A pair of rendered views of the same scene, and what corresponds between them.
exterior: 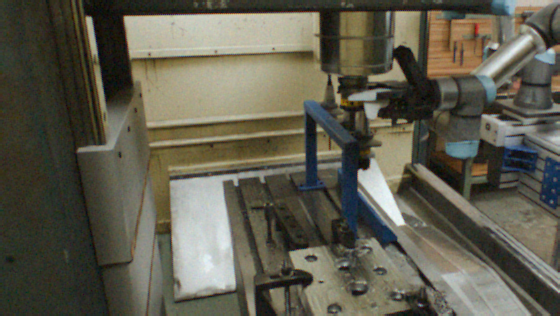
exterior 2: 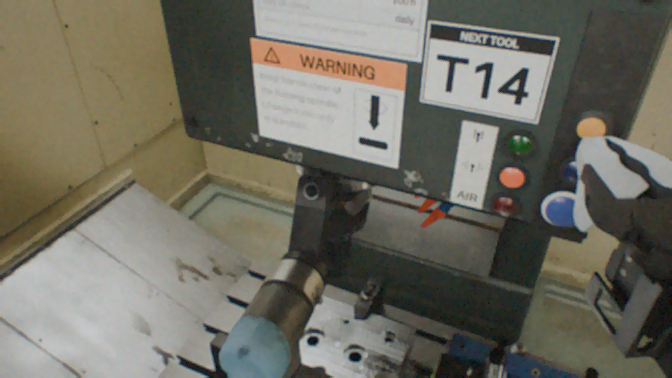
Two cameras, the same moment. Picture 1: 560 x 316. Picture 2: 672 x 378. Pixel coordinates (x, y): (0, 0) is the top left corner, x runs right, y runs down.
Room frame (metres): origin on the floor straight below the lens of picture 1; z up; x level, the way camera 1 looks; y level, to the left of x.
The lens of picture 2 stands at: (1.39, -0.51, 1.88)
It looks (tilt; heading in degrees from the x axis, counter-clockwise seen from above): 36 degrees down; 133
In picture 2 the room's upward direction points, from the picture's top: straight up
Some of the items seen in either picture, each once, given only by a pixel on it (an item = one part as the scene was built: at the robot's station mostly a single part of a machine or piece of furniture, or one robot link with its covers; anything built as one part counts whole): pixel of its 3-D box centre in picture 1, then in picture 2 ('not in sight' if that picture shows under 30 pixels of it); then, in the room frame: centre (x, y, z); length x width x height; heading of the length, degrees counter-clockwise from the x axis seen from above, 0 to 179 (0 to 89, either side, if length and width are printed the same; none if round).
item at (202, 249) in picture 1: (296, 227); not in sight; (1.58, 0.19, 0.75); 0.89 x 0.70 x 0.26; 108
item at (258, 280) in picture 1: (283, 288); (368, 303); (0.90, 0.14, 0.97); 0.13 x 0.03 x 0.15; 108
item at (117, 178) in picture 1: (137, 233); (415, 176); (0.82, 0.41, 1.16); 0.48 x 0.05 x 0.51; 18
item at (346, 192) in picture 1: (349, 201); not in sight; (1.19, -0.01, 1.05); 0.10 x 0.05 x 0.30; 108
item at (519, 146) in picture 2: not in sight; (519, 145); (1.26, -0.13, 1.66); 0.02 x 0.01 x 0.02; 18
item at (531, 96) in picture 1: (534, 92); not in sight; (1.84, -0.74, 1.21); 0.15 x 0.15 x 0.10
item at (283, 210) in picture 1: (290, 231); not in sight; (1.23, 0.16, 0.93); 0.26 x 0.05 x 0.06; 23
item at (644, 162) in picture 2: not in sight; (633, 191); (1.35, -0.14, 1.67); 0.09 x 0.03 x 0.06; 138
